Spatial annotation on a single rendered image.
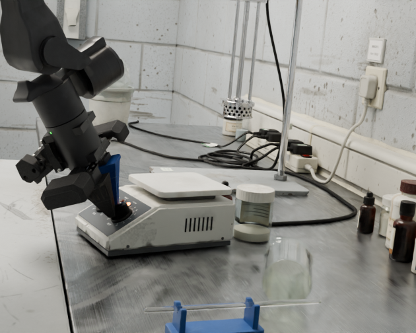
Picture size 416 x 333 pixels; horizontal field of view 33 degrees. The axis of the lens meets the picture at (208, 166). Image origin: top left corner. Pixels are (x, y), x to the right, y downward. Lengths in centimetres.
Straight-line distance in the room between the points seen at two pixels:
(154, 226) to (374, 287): 30
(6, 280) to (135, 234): 19
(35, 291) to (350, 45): 107
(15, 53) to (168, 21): 262
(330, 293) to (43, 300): 35
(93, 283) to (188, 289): 12
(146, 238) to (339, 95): 87
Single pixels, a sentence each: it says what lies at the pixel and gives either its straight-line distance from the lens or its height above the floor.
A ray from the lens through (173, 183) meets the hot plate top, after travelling 104.
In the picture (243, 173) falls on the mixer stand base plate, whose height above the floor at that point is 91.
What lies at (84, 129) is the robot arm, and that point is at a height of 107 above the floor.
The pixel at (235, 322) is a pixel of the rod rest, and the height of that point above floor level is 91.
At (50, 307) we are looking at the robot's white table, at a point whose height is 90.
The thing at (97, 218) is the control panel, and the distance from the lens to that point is 102.
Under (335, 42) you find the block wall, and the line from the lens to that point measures 177.
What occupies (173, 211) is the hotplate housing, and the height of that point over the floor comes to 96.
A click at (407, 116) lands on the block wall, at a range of 145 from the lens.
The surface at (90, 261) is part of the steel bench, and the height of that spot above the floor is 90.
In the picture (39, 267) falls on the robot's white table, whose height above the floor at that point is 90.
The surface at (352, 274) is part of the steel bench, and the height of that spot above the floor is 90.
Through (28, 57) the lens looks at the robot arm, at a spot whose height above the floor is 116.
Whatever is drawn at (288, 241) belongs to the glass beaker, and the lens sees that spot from 89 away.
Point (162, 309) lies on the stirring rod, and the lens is 73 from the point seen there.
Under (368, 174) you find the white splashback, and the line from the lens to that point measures 148.
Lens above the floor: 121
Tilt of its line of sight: 11 degrees down
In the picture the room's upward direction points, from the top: 5 degrees clockwise
